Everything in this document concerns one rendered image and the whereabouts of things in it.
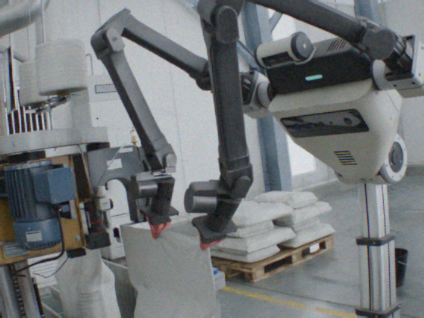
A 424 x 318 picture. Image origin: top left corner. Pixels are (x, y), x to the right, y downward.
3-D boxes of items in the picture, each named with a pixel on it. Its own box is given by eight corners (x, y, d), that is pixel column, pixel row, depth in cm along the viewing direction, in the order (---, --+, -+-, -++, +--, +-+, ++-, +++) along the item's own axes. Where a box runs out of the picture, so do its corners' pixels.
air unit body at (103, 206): (117, 231, 159) (110, 185, 159) (104, 234, 157) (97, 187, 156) (111, 229, 163) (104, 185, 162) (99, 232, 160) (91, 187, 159)
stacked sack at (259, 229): (278, 231, 449) (275, 217, 449) (240, 242, 427) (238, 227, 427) (237, 225, 506) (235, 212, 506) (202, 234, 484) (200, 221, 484)
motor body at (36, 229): (72, 244, 135) (58, 158, 133) (24, 254, 126) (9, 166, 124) (55, 238, 147) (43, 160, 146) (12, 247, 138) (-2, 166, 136)
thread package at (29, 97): (63, 100, 163) (60, 53, 162) (26, 104, 154) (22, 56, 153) (51, 106, 174) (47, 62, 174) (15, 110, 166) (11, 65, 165)
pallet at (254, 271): (335, 247, 496) (334, 234, 495) (252, 283, 420) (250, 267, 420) (277, 241, 560) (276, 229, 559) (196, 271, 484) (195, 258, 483)
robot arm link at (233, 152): (241, 4, 86) (219, -7, 95) (211, 10, 85) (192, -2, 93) (258, 193, 110) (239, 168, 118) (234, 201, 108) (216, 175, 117)
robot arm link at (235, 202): (247, 201, 112) (239, 182, 116) (219, 201, 109) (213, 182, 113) (235, 220, 116) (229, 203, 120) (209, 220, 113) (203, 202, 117)
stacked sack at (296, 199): (321, 203, 496) (319, 188, 495) (293, 212, 470) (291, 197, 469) (275, 201, 549) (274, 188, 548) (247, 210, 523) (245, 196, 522)
